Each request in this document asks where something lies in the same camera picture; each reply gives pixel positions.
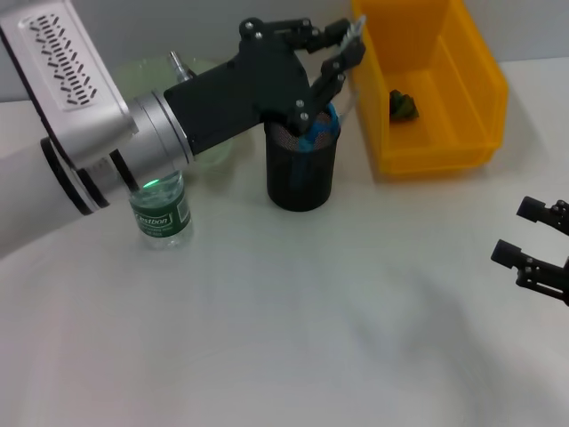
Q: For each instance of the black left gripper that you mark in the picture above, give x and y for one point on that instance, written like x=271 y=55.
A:
x=249 y=89

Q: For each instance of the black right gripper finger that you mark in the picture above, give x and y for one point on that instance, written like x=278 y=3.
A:
x=529 y=267
x=542 y=211

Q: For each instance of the grey white pen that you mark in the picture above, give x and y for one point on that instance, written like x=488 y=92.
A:
x=353 y=31

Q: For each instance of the clear plastic ruler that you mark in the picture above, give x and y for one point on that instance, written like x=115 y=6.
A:
x=349 y=104

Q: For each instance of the clear water bottle green label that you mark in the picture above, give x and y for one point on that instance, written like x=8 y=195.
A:
x=162 y=213

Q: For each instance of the black mesh pen cup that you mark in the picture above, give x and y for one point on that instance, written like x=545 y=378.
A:
x=302 y=182

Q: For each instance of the translucent green fruit bowl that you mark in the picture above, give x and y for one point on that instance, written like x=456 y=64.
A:
x=213 y=155

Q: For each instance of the yellow plastic bin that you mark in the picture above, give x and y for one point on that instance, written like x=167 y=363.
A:
x=427 y=142

